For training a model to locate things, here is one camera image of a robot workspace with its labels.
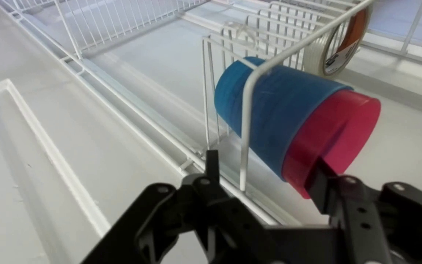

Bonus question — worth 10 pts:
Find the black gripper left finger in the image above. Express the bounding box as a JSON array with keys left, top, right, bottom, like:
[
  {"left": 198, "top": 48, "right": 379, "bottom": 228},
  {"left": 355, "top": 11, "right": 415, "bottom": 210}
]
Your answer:
[{"left": 81, "top": 147, "right": 272, "bottom": 264}]

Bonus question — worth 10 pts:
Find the white panel door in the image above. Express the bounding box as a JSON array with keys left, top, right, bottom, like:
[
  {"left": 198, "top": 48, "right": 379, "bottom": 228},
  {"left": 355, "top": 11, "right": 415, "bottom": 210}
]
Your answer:
[{"left": 0, "top": 0, "right": 422, "bottom": 264}]

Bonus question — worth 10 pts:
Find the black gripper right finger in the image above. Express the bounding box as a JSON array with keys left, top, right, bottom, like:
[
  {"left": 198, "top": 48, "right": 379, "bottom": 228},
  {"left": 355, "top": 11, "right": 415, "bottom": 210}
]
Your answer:
[{"left": 307, "top": 156, "right": 422, "bottom": 264}]

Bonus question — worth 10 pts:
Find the clear packing tape roll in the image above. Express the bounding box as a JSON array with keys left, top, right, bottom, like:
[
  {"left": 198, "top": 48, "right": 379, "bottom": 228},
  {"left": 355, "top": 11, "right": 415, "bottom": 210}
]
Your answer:
[{"left": 302, "top": 5, "right": 374, "bottom": 77}]

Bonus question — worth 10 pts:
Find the blue plastic cup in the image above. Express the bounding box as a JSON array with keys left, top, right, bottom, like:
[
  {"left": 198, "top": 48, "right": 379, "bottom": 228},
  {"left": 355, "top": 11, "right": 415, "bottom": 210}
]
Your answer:
[{"left": 213, "top": 55, "right": 355, "bottom": 181}]

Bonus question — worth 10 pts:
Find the pink plastic cup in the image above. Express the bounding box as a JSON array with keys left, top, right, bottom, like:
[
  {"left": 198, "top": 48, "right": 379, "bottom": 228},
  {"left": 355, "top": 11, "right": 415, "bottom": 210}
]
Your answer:
[{"left": 282, "top": 87, "right": 383, "bottom": 199}]

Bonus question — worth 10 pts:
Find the white wire door rack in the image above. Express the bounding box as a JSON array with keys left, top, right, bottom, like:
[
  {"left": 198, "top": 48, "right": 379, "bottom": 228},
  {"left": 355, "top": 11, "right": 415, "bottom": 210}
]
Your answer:
[{"left": 0, "top": 0, "right": 422, "bottom": 196}]

